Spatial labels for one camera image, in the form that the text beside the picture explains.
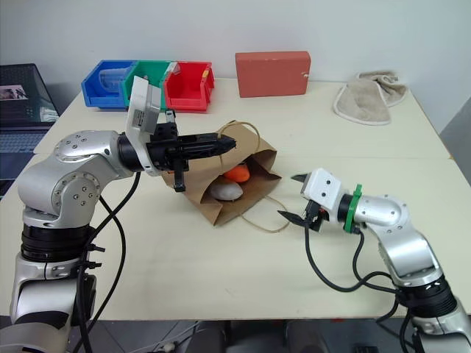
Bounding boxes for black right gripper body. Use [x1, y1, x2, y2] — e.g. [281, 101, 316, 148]
[302, 199, 330, 234]

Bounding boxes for orange plush toy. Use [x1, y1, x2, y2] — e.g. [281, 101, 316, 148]
[223, 165, 252, 184]

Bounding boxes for black laptop computer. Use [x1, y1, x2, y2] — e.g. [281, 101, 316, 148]
[0, 63, 60, 202]

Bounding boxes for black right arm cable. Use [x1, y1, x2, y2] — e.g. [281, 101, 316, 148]
[302, 224, 419, 353]

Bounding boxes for brown paper bag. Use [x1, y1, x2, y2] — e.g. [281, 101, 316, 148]
[160, 120, 292, 234]

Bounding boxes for beige folded towel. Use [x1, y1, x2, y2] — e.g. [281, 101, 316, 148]
[333, 70, 410, 127]

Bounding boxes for red plastic storage bin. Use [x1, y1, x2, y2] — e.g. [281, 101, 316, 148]
[163, 60, 216, 114]

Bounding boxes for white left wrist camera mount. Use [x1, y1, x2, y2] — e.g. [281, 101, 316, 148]
[124, 75, 166, 177]

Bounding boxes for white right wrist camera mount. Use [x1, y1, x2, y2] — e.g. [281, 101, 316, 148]
[300, 168, 342, 224]

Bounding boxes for blue plastic storage bin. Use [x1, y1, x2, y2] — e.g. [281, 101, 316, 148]
[80, 59, 138, 112]

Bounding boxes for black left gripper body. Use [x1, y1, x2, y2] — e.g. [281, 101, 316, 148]
[146, 109, 192, 194]

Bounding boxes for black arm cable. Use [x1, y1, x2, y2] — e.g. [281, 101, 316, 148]
[74, 171, 143, 353]
[302, 224, 419, 353]

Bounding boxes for clear plastic container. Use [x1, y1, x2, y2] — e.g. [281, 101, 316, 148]
[98, 67, 130, 93]

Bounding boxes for red-brown rectangular box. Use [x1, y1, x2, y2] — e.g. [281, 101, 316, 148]
[235, 50, 312, 99]

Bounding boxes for grey floor cables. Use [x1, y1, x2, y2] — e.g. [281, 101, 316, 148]
[145, 320, 202, 353]

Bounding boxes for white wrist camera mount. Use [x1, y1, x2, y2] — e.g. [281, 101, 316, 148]
[300, 168, 342, 224]
[124, 75, 166, 177]

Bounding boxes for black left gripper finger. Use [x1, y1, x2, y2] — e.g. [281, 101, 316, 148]
[183, 146, 236, 160]
[178, 132, 237, 149]

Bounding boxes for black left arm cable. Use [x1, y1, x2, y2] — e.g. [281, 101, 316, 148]
[74, 171, 143, 353]

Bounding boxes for white plush toy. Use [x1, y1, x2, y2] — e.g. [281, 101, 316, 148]
[209, 182, 244, 202]

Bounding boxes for green wrist clamp ring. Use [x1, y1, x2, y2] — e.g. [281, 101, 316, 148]
[343, 184, 366, 233]

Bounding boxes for green plastic storage bin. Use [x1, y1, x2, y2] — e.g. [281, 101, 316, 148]
[120, 59, 178, 108]

